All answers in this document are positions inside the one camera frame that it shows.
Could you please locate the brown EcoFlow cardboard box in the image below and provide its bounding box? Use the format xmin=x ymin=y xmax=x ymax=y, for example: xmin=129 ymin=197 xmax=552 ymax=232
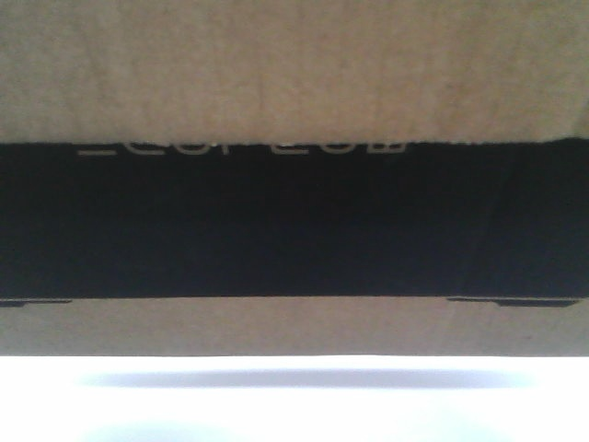
xmin=1 ymin=1 xmax=588 ymax=356

